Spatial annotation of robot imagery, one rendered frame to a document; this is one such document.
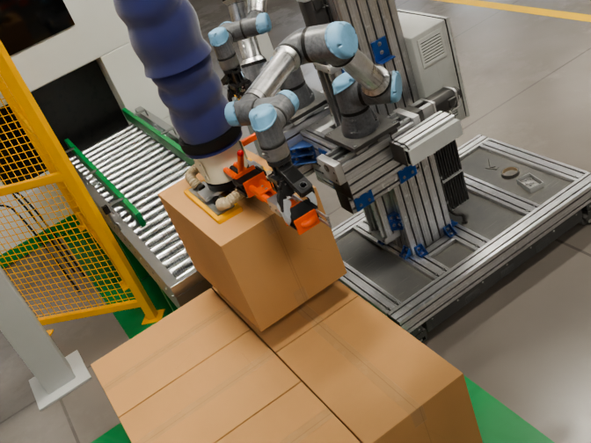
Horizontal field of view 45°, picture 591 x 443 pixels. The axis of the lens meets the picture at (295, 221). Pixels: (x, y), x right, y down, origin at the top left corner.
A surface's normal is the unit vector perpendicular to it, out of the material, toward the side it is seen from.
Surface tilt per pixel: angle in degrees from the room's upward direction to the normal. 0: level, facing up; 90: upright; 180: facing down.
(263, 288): 90
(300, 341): 0
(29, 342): 90
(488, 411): 0
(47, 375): 90
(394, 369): 0
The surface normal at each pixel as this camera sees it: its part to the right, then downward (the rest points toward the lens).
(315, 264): 0.51, 0.33
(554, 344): -0.32, -0.79
